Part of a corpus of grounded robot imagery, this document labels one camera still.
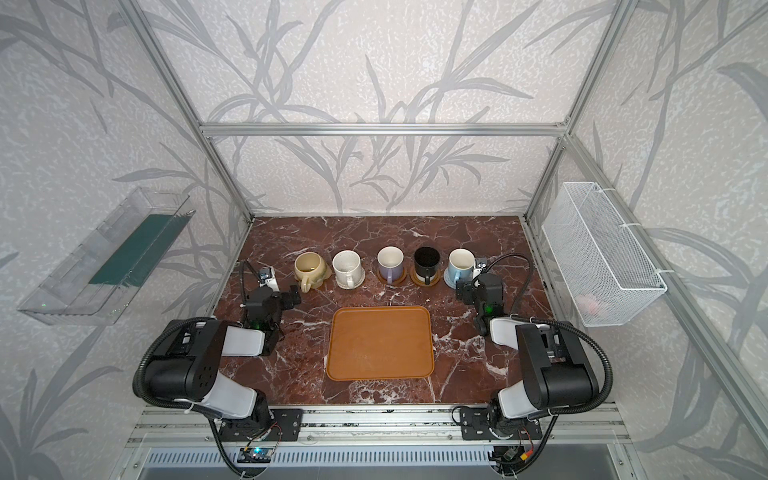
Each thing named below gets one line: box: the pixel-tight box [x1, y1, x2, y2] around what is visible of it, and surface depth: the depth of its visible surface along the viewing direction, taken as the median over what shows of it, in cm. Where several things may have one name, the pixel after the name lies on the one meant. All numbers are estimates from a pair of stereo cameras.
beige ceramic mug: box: [294, 251, 326, 294], surface depth 97 cm
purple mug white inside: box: [377, 246, 405, 284], surface depth 100 cm
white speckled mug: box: [332, 250, 366, 289], surface depth 98 cm
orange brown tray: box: [327, 306, 435, 381], surface depth 90 cm
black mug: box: [414, 246, 441, 285], surface depth 98 cm
